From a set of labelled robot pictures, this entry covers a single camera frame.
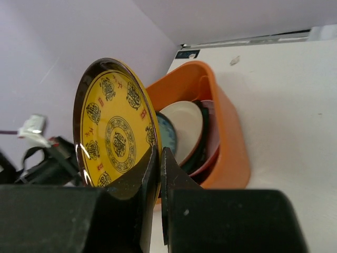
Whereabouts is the yellow patterned round plate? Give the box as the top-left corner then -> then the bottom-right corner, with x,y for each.
73,57 -> 162,187

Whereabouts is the blue white round plate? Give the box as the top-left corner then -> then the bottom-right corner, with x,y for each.
155,111 -> 177,155

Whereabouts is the left blue table label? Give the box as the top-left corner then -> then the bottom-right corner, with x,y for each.
175,50 -> 200,59

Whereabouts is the teal square plate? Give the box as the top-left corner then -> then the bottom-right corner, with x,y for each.
181,100 -> 210,174

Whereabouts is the cream round plate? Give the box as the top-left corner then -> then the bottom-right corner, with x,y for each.
160,101 -> 203,166

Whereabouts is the orange plastic bin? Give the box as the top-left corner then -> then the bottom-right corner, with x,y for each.
146,61 -> 251,189

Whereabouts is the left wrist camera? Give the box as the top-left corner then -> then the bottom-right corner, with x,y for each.
17,114 -> 51,148

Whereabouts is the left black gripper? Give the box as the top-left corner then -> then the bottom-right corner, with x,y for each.
1,137 -> 82,186

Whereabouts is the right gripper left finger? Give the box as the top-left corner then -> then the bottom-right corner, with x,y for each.
1,147 -> 158,252

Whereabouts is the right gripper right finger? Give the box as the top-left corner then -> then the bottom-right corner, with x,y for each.
161,148 -> 308,252

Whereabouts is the pink round plate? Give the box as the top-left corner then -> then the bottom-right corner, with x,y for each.
190,100 -> 220,177

